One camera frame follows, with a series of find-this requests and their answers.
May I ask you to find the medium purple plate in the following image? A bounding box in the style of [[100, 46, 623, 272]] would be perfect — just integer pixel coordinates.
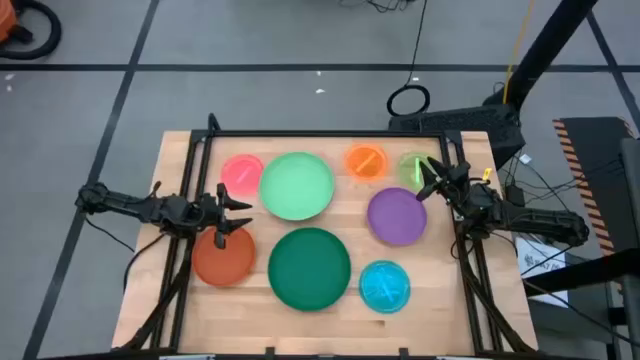
[[366, 187, 429, 247]]

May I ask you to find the small pink translucent plate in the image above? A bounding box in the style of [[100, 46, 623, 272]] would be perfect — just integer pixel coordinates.
[[220, 153, 265, 198]]

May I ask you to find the large dark green plate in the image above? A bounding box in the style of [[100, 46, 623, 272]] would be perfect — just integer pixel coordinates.
[[267, 227, 352, 313]]

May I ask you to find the black coiled cable ring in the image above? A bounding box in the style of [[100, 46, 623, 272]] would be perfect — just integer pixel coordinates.
[[385, 83, 432, 118]]

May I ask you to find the small orange translucent plate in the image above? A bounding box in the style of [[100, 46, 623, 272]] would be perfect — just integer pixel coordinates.
[[343, 143, 389, 182]]

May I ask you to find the black stand with pole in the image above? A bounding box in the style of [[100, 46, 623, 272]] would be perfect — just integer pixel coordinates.
[[388, 0, 600, 171]]

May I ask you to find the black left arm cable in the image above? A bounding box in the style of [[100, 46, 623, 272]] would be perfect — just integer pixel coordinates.
[[82, 214, 170, 296]]

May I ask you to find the yellow hanging cable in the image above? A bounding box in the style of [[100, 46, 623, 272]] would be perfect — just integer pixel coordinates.
[[502, 0, 537, 106]]

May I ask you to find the black panel with hazard stripes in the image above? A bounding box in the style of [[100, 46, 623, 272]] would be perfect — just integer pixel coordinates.
[[552, 116, 640, 256]]

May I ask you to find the small cyan translucent plate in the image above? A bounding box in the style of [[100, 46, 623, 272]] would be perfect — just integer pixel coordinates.
[[358, 259, 412, 315]]

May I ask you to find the black horizontal beam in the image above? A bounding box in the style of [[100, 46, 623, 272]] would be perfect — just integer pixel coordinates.
[[522, 248, 640, 297]]

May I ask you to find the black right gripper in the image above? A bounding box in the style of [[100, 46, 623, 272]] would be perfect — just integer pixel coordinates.
[[415, 155, 477, 204]]

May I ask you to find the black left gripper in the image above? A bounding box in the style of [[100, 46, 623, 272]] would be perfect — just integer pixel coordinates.
[[197, 183, 254, 250]]

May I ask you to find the medium red-orange plate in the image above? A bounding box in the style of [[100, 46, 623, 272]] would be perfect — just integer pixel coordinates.
[[191, 225, 257, 288]]

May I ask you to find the grey upright post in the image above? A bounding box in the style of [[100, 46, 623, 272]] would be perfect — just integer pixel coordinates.
[[618, 137, 640, 360]]

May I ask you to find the large light green plate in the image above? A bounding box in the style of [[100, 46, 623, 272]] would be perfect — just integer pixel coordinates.
[[258, 151, 336, 222]]

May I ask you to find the black vacuum hose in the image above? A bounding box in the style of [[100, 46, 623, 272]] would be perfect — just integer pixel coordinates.
[[0, 0, 63, 62]]

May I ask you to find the black power adapter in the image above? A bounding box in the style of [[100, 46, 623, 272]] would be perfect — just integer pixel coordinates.
[[504, 184, 527, 208]]

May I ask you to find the orange vacuum cleaner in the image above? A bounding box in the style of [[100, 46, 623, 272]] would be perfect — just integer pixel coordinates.
[[0, 0, 19, 44]]

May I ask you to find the small lime translucent plate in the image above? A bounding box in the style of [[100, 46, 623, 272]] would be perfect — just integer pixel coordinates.
[[397, 152, 439, 194]]

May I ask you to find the white paper sheet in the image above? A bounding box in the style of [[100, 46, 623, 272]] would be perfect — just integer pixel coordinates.
[[514, 236, 571, 309]]

